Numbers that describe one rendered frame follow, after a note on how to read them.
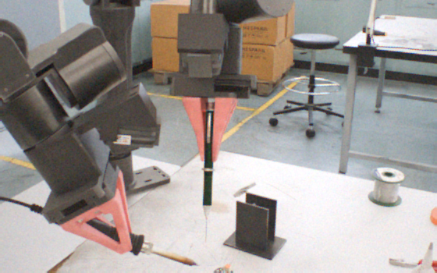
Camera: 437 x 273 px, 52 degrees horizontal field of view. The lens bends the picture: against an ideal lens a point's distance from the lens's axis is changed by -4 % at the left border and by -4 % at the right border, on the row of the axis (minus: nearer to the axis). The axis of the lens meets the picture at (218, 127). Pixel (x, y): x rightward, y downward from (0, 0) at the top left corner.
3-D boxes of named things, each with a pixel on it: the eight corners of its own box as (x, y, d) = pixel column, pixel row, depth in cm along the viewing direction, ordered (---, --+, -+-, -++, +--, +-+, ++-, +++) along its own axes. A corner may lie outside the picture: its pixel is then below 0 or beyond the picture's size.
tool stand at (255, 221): (254, 250, 76) (221, 193, 76) (303, 235, 71) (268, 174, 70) (238, 270, 72) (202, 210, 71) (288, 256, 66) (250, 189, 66)
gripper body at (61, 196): (116, 156, 53) (80, 102, 50) (108, 200, 43) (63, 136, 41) (69, 182, 53) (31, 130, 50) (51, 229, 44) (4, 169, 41)
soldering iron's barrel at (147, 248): (190, 264, 54) (138, 247, 52) (195, 254, 53) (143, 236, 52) (190, 272, 53) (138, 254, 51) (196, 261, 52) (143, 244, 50)
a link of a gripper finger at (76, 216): (154, 214, 54) (111, 151, 51) (153, 249, 48) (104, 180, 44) (104, 239, 55) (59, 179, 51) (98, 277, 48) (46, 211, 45)
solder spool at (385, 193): (374, 187, 89) (378, 163, 87) (405, 196, 85) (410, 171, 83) (363, 200, 84) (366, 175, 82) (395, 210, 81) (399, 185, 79)
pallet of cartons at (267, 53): (149, 83, 435) (145, 3, 409) (185, 65, 504) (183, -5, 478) (274, 96, 395) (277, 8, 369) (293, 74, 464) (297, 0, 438)
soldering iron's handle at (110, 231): (136, 247, 53) (30, 210, 49) (145, 231, 52) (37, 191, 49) (136, 260, 50) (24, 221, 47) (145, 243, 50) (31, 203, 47)
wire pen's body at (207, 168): (214, 203, 55) (218, 111, 54) (212, 207, 53) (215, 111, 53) (202, 203, 55) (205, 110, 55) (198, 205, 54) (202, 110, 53)
